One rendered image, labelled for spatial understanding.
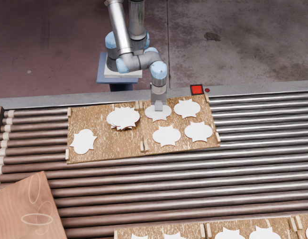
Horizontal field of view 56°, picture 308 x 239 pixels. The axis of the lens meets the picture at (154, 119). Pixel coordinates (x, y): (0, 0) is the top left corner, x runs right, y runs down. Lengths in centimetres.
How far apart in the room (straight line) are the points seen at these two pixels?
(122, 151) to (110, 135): 12
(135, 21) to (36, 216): 111
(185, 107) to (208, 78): 144
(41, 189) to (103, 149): 37
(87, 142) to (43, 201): 38
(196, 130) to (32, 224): 92
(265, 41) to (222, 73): 71
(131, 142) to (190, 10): 258
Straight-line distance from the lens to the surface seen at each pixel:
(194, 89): 180
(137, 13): 167
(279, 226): 155
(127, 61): 142
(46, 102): 186
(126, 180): 152
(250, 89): 190
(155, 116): 165
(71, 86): 311
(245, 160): 163
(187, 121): 166
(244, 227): 149
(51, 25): 383
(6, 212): 149
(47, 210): 142
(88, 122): 168
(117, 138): 161
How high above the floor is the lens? 234
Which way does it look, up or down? 58 degrees down
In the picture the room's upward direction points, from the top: straight up
